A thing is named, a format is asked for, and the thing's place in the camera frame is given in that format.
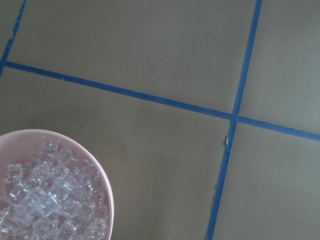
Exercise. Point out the pink plastic bowl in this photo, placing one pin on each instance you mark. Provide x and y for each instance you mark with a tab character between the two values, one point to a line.
17	146

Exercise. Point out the clear ice cubes pile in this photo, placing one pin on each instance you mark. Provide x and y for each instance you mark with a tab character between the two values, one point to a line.
53	196

